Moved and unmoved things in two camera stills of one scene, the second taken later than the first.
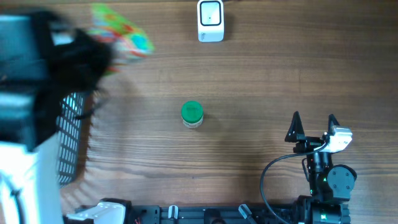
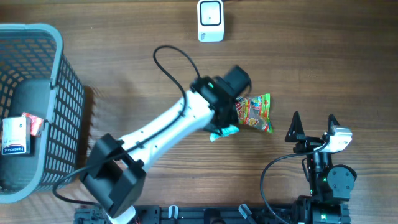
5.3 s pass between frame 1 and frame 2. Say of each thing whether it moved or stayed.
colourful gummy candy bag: moved
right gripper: stayed
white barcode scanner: stayed
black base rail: stayed
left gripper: moved
